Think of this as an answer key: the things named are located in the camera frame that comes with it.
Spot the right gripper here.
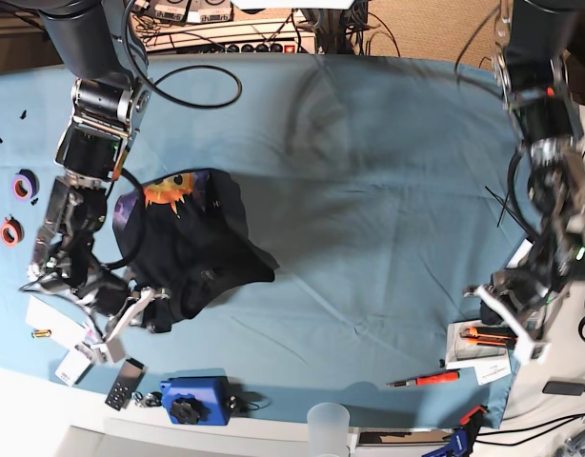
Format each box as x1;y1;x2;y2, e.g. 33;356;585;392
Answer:
90;287;170;348

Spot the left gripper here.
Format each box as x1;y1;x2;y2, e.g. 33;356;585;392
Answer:
464;270;570;341

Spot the black t-shirt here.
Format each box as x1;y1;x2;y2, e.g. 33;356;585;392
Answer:
112;169;279;333

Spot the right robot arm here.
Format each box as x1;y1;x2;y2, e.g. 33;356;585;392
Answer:
20;1;172;340

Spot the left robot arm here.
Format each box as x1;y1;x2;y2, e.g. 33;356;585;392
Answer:
467;1;585;345

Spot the white marker pen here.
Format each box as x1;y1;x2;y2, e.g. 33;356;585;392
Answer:
506;239;534;268

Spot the white paper sheet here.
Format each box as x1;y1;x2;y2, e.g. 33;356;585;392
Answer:
26;296;87;349

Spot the black remote control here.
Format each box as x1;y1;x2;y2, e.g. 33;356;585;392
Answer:
105;358;145;410

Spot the white card box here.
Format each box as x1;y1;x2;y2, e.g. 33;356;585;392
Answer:
55;349;93;387

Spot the orange utility knife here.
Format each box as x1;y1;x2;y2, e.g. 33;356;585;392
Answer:
460;326;517;349

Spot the white business card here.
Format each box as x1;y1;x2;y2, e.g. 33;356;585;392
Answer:
474;358;511;386

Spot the brass battery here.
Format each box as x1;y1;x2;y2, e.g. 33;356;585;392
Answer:
31;329;51;339

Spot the orange screwdriver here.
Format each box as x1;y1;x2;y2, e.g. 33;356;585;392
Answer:
387;370;459;387

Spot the blue plastic box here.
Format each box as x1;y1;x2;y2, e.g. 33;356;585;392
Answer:
159;376;232;427

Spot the red tape roll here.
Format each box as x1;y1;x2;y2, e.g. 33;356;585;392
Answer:
0;217;24;248

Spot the blue orange clamp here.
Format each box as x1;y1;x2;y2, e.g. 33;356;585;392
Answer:
424;405;488;457

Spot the purple tape roll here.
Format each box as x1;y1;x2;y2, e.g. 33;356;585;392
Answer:
11;169;39;202

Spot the frosted plastic cup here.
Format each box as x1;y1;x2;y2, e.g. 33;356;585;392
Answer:
307;403;350;457

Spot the power strip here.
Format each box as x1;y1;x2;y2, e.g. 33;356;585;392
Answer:
175;42;304;53

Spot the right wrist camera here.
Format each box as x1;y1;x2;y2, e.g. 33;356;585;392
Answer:
91;338;126;366

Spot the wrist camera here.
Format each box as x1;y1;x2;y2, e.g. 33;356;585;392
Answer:
91;338;126;366
513;338;551;366

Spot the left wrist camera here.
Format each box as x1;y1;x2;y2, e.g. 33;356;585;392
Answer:
513;338;551;366

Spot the black cable tie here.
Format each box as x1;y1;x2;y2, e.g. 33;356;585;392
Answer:
484;186;538;242
496;193;509;227

